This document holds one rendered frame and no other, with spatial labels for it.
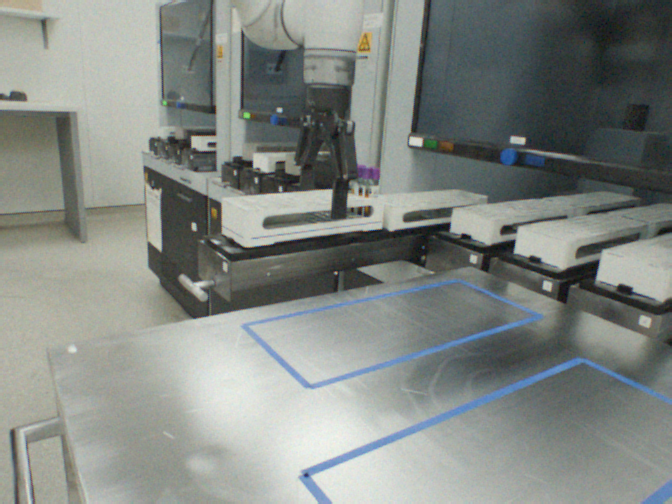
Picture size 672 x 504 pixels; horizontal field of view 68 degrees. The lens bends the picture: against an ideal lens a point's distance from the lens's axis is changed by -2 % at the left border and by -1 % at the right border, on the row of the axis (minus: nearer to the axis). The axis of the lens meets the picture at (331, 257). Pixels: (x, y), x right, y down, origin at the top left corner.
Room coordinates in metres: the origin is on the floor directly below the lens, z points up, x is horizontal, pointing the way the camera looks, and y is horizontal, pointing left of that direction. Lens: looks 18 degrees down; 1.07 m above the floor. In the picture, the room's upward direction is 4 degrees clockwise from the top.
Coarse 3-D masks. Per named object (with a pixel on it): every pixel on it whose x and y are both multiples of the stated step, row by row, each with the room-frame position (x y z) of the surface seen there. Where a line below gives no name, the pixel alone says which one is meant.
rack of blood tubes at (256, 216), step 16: (304, 192) 0.96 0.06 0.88; (320, 192) 0.97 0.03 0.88; (224, 208) 0.85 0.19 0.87; (240, 208) 0.80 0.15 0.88; (256, 208) 0.81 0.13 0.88; (272, 208) 0.81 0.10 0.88; (288, 208) 0.83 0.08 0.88; (304, 208) 0.85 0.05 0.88; (320, 208) 0.87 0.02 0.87; (224, 224) 0.85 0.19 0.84; (240, 224) 0.80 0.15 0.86; (256, 224) 0.80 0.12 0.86; (272, 224) 0.92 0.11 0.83; (288, 224) 0.93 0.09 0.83; (304, 224) 0.94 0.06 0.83; (320, 224) 0.87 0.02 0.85; (336, 224) 0.89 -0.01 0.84; (352, 224) 0.92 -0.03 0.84; (368, 224) 0.94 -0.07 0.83; (240, 240) 0.80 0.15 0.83; (256, 240) 0.80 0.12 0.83; (272, 240) 0.82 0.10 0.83; (288, 240) 0.84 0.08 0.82
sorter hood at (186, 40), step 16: (176, 0) 2.56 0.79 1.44; (192, 0) 2.21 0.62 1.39; (208, 0) 2.08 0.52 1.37; (160, 16) 2.53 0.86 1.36; (176, 16) 2.36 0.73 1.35; (192, 16) 2.21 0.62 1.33; (208, 16) 2.08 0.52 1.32; (160, 32) 2.53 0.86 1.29; (176, 32) 2.37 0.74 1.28; (192, 32) 2.21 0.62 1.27; (208, 32) 2.08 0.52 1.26; (160, 48) 2.53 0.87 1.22; (176, 48) 2.37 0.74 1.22; (192, 48) 2.22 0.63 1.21; (208, 48) 2.08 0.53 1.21; (160, 64) 2.54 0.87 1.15; (176, 64) 2.37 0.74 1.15; (192, 64) 2.22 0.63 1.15; (208, 64) 2.08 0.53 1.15; (176, 80) 2.38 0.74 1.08; (192, 80) 2.22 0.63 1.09; (208, 80) 2.08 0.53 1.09; (176, 96) 2.38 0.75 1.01; (192, 96) 2.22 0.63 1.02; (208, 96) 2.09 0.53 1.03; (208, 112) 2.06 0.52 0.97
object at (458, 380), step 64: (192, 320) 0.51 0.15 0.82; (256, 320) 0.52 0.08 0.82; (320, 320) 0.53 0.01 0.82; (384, 320) 0.54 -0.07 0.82; (448, 320) 0.55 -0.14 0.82; (512, 320) 0.57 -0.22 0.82; (576, 320) 0.58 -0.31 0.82; (64, 384) 0.37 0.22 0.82; (128, 384) 0.38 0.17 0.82; (192, 384) 0.38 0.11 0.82; (256, 384) 0.39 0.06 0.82; (320, 384) 0.40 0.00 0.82; (384, 384) 0.40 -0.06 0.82; (448, 384) 0.41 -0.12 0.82; (512, 384) 0.42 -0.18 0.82; (576, 384) 0.42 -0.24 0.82; (640, 384) 0.43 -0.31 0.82; (64, 448) 0.41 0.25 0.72; (128, 448) 0.30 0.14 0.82; (192, 448) 0.30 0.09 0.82; (256, 448) 0.31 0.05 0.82; (320, 448) 0.31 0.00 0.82; (384, 448) 0.32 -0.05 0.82; (448, 448) 0.32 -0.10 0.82; (512, 448) 0.32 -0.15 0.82; (576, 448) 0.33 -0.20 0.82; (640, 448) 0.33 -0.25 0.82
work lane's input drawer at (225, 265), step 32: (448, 224) 1.06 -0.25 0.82; (224, 256) 0.78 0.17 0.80; (256, 256) 0.79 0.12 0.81; (288, 256) 0.81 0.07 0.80; (320, 256) 0.85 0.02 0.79; (352, 256) 0.90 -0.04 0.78; (384, 256) 0.94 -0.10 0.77; (416, 256) 1.00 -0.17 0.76; (192, 288) 0.77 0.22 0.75; (224, 288) 0.77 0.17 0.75
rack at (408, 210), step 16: (432, 192) 1.17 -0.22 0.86; (448, 192) 1.18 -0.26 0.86; (464, 192) 1.19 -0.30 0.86; (384, 208) 0.99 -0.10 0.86; (400, 208) 0.99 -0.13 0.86; (416, 208) 1.01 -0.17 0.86; (432, 208) 1.04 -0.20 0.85; (448, 208) 1.18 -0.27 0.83; (384, 224) 0.99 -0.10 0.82; (400, 224) 0.99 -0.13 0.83; (416, 224) 1.02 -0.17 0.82; (432, 224) 1.04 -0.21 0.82
